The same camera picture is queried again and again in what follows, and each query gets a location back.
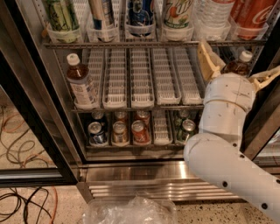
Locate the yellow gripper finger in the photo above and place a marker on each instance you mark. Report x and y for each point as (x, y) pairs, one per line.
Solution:
(210, 63)
(263, 79)

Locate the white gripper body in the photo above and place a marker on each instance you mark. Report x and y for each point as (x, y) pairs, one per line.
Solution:
(231, 88)

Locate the red coke can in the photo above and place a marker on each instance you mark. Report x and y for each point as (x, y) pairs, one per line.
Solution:
(250, 17)

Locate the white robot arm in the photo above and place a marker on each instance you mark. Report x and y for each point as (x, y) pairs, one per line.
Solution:
(213, 154)

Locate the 7up can top shelf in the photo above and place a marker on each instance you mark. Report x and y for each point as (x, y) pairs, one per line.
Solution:
(177, 13)

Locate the green can front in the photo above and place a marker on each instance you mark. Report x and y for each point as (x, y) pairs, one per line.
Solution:
(186, 130)

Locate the dark blue can top shelf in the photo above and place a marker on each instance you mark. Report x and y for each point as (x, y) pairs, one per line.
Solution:
(140, 17)

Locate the red can front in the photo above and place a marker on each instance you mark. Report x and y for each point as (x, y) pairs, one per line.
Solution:
(140, 133)

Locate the stainless steel fridge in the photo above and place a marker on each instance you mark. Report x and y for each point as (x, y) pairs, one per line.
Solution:
(150, 78)

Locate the gold can front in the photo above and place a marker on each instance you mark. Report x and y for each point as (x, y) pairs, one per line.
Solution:
(120, 133)

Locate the blue pepsi can front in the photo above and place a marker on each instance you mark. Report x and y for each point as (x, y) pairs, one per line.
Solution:
(97, 133)

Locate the right tea bottle white cap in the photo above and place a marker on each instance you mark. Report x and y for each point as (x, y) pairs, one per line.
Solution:
(240, 65)

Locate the tea bottle white cap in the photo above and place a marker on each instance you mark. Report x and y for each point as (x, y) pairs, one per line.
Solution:
(240, 65)
(80, 81)

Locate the clear water bottle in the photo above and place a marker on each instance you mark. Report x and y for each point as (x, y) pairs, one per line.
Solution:
(211, 19)

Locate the left tea bottle white cap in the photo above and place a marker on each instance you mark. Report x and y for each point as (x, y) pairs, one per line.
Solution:
(80, 81)

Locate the clear plastic bin with bag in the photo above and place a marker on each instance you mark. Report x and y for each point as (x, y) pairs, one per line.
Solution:
(138, 210)

